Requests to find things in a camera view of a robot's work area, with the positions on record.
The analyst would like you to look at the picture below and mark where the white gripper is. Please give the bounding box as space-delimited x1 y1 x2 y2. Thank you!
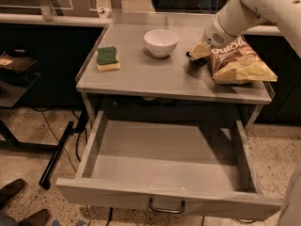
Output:
189 7 250 59

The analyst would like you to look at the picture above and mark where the green and yellow sponge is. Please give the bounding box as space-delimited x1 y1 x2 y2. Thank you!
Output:
96 46 120 72

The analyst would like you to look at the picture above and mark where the dark side table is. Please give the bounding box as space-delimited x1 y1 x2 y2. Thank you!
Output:
0 52 56 153

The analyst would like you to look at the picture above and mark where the black floor cable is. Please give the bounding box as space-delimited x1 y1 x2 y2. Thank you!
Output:
31 106 92 226

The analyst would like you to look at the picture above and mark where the dark blue rxbar wrapper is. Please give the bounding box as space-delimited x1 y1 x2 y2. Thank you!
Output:
185 52 207 66

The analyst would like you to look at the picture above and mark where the sea salt chips bag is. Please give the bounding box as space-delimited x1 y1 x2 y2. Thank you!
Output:
208 37 277 85

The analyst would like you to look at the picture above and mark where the black stand leg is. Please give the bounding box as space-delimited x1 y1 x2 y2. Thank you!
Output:
39 121 73 190

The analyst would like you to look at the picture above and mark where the metal drawer handle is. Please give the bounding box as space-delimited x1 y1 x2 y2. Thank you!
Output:
149 198 185 215

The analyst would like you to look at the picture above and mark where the white ceramic bowl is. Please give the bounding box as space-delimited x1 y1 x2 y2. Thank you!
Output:
144 29 179 58

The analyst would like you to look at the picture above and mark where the grey cabinet table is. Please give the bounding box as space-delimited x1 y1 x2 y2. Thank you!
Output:
76 12 274 125

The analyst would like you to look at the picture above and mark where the grey open top drawer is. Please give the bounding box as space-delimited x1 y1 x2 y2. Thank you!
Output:
56 113 282 221

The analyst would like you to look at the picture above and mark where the brown shoe lower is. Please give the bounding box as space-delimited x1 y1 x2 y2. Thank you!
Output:
18 209 51 226

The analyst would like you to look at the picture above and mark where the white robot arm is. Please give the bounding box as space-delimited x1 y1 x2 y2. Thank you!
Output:
190 0 301 59

